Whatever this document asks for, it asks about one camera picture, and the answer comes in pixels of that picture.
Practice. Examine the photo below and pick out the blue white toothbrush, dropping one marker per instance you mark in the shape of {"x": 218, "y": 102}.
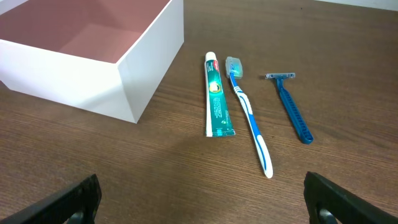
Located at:
{"x": 234, "y": 71}

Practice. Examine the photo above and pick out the white box pink interior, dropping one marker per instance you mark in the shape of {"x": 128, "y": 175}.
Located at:
{"x": 103, "y": 56}

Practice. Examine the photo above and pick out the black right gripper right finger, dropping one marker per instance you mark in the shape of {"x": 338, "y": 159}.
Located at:
{"x": 327, "y": 202}

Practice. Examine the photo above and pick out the green toothpaste tube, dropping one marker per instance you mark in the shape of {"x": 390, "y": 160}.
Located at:
{"x": 218, "y": 121}

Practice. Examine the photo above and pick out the blue disposable razor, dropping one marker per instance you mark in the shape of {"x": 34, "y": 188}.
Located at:
{"x": 293, "y": 112}

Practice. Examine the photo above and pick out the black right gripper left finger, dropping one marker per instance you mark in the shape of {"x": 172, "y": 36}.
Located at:
{"x": 77, "y": 203}

